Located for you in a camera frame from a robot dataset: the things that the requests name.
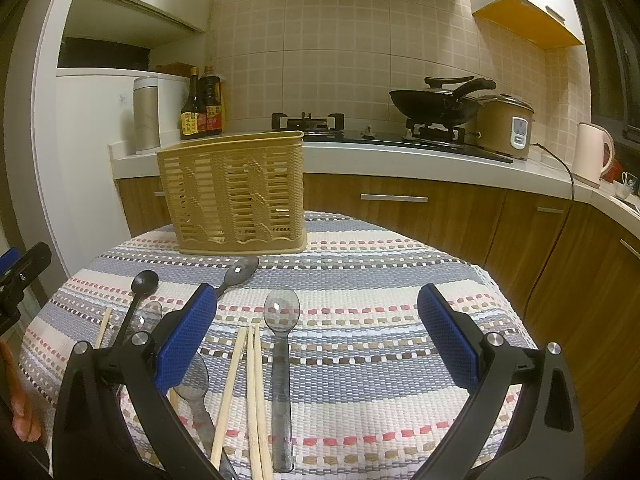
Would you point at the dark soy sauce bottle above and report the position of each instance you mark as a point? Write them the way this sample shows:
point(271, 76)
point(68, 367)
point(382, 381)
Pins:
point(192, 116)

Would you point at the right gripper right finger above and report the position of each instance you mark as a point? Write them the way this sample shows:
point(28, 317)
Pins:
point(544, 439)

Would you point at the black gas stove top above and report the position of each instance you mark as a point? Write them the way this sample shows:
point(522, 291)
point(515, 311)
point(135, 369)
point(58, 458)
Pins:
point(332, 129)

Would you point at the upper wall cabinet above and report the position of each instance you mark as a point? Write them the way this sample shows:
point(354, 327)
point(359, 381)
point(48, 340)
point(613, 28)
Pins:
point(549, 24)

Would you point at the black plastic spoon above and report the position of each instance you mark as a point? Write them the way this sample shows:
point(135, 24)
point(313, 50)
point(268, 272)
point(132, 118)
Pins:
point(143, 285)

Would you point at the grey cylindrical canister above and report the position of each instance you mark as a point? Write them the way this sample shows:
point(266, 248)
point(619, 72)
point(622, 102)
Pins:
point(146, 120)

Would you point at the tan plastic utensil basket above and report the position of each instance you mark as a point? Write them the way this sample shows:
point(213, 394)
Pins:
point(236, 195)

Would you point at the person left hand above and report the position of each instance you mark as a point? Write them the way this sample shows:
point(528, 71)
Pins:
point(24, 421)

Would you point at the striped woven table cloth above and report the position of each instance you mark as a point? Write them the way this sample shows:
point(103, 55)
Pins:
point(371, 398)

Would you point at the brown rice cooker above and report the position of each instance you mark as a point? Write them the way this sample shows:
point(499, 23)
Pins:
point(503, 124)

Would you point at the black wok with lid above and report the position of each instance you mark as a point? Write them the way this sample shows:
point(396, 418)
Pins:
point(445, 101)

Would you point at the cooking oil bottle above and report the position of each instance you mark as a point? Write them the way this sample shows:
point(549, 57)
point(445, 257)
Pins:
point(211, 101)

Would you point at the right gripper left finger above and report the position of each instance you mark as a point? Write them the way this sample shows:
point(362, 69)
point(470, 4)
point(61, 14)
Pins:
point(91, 439)

